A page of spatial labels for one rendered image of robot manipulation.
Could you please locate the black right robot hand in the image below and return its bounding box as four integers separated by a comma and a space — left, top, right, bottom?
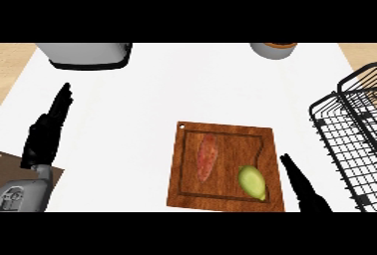
278, 153, 334, 213

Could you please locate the yellow-green lemon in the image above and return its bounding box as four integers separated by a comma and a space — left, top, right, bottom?
236, 164, 267, 202

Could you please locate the reddish sweet potato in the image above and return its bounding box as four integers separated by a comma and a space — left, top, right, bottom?
195, 132, 218, 183

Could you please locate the black wire tiered basket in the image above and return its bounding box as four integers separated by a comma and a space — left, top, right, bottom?
307, 62, 377, 213

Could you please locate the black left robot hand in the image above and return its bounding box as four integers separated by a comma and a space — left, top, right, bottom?
19, 82, 75, 170

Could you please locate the grey appliance with black base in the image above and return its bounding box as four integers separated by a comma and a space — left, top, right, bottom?
34, 42, 134, 71

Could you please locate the brown wooden cutting board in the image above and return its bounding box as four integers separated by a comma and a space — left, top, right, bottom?
165, 121, 286, 213

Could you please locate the brown flat mat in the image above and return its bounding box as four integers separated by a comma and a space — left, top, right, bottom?
0, 150, 66, 190

